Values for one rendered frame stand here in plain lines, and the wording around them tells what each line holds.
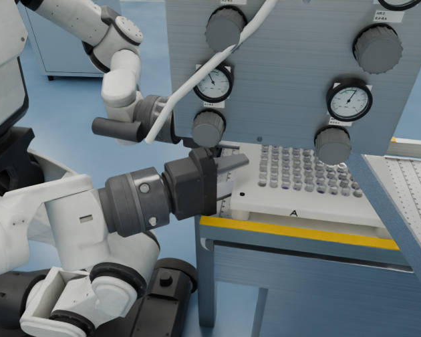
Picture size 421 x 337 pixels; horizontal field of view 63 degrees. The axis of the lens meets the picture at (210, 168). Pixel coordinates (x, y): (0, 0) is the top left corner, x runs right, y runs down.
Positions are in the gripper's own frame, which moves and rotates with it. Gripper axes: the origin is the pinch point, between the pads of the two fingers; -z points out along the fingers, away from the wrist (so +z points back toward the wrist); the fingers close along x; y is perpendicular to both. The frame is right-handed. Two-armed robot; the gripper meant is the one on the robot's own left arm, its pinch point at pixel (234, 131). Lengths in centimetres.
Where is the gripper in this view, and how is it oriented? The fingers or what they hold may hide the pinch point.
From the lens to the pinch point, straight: 64.0
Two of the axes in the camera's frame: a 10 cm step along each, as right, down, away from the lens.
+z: -9.5, -1.9, 2.4
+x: 0.1, 7.7, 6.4
